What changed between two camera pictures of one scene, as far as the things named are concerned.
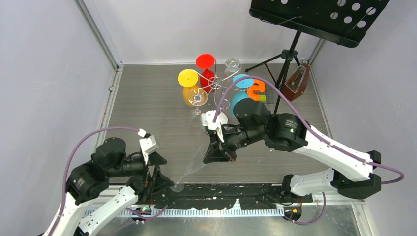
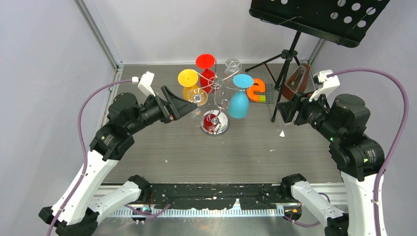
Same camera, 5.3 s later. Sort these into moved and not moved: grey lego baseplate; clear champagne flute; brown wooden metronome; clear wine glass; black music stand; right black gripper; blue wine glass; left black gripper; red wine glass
Moved: left black gripper; clear champagne flute; right black gripper
Not moved: red wine glass; brown wooden metronome; clear wine glass; black music stand; blue wine glass; grey lego baseplate
